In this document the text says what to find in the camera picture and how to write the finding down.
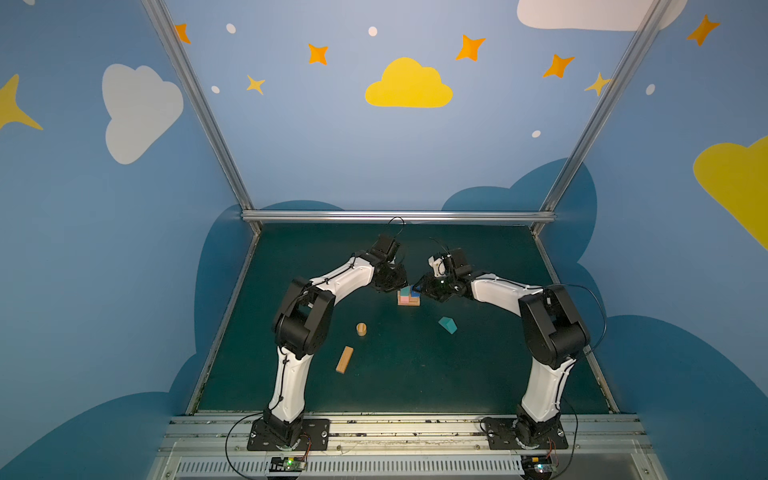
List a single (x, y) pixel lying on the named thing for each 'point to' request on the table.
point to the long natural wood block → (345, 359)
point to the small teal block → (405, 291)
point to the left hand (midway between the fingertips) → (409, 283)
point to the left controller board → (287, 464)
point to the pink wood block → (404, 300)
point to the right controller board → (537, 466)
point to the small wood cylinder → (361, 329)
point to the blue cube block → (415, 294)
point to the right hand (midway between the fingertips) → (417, 286)
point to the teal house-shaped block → (448, 324)
